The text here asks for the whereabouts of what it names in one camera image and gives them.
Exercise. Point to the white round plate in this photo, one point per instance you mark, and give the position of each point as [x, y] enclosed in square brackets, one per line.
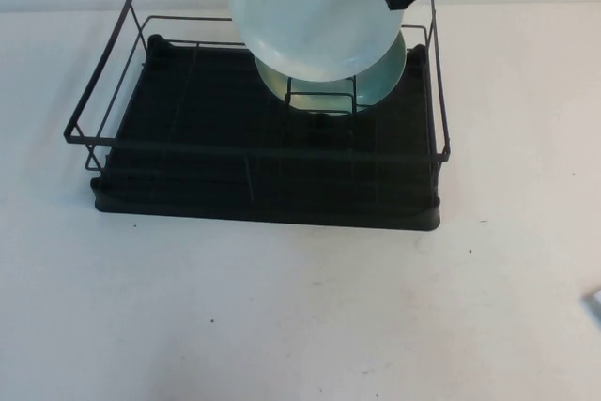
[310, 11]

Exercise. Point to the green round plate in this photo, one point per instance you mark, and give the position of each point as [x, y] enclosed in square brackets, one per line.
[380, 86]

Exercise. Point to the black plastic drip tray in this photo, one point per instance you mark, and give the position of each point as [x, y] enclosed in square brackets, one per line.
[197, 189]

